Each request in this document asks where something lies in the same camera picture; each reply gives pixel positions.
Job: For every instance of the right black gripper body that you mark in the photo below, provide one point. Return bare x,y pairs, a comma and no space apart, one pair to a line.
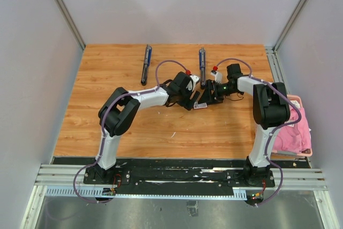
223,89

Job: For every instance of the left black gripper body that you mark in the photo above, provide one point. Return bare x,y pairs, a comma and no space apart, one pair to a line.
184,99

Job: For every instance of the red staple box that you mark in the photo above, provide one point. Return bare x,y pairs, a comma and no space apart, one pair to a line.
199,106

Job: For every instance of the blue stapler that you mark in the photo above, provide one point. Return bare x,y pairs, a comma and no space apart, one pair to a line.
146,65
202,67

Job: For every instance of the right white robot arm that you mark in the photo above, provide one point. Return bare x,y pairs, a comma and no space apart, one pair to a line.
270,109

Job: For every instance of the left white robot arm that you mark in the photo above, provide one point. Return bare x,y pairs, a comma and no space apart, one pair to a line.
119,111

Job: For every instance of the pink cloth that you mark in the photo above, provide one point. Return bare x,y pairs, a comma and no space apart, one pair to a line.
294,138

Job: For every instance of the pink plastic basket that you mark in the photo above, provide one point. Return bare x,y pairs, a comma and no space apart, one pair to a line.
296,100

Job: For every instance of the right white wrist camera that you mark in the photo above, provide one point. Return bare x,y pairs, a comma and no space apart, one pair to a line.
217,76

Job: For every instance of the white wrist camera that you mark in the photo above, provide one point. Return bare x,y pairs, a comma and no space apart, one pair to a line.
194,80
217,76

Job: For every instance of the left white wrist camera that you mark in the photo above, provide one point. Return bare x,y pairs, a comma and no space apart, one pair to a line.
194,80

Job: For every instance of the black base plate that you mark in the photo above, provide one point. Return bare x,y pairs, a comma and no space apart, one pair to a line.
138,175

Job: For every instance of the grey cable duct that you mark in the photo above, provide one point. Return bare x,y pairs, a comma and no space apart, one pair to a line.
101,192

